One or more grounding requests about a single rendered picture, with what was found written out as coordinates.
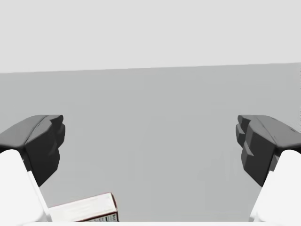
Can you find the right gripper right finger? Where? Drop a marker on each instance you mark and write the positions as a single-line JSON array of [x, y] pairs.
[[265, 150]]

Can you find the red and white carton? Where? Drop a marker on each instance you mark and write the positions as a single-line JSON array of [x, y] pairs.
[[87, 208]]

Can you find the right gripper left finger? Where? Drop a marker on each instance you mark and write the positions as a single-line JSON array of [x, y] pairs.
[[35, 150]]

